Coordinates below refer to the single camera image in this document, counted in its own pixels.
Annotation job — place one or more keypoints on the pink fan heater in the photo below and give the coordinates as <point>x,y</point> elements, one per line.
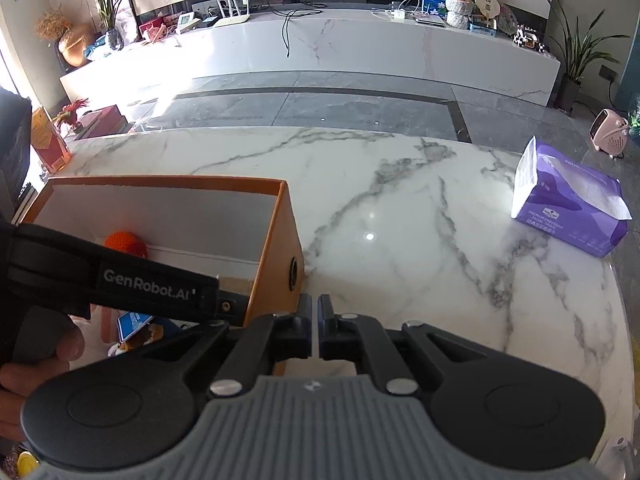
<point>610,132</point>

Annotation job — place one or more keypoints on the red orange carton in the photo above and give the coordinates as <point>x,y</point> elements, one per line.
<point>50,140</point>

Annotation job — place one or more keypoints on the pink red gift box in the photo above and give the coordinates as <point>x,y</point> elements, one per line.
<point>152,30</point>

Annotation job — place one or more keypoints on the white desk display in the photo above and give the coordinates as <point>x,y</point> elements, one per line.
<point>187,24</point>

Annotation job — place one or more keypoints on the silver laptop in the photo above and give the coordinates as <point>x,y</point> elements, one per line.
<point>430,20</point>

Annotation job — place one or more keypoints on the orange cardboard box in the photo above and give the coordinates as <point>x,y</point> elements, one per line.
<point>150,200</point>

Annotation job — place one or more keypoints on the white marble TV cabinet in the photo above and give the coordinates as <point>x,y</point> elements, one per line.
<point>400,60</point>

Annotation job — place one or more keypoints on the purple tissue pack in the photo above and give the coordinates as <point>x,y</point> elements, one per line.
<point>570,210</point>

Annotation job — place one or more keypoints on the dried flowers in brown vase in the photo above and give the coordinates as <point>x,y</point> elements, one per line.
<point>72,47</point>

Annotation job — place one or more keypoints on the person's left hand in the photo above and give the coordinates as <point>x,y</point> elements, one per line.
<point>25,385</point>

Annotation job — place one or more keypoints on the potted long leaf plant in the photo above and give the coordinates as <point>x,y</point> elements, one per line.
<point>575,60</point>

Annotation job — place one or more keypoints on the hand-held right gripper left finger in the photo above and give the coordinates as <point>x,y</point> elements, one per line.
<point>305,325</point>

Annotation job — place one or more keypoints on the wooden fan ornament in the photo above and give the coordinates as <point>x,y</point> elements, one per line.
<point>487,2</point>

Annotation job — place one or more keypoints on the brown dog plush blue outfit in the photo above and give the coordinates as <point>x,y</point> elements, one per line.
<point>140,332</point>

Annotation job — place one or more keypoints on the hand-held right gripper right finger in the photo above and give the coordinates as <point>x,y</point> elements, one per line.
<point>326,325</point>

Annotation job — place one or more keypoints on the white charger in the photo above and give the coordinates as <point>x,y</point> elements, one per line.
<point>398,13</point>

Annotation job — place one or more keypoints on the dark red box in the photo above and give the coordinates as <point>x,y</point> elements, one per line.
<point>102,122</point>

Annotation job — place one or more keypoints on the orange crochet strawberry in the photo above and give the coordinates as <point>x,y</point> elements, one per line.
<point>125,242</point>

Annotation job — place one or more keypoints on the plant in glass vase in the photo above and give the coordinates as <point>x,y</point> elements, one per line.
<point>112,35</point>

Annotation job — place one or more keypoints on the white router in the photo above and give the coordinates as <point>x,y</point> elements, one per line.
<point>232,17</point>

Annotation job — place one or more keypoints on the decorative plate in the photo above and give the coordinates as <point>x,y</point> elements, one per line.
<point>506,20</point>

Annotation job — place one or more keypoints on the wall socket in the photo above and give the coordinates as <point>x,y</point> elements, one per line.
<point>609,72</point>

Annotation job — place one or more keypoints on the black white cow figurines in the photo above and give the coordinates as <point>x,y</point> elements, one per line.
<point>529,40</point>

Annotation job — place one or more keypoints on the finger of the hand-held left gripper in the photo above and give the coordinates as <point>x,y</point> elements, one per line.
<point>227,311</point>

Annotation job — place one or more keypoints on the red feather decoration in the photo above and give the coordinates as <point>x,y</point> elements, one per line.
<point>72,112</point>

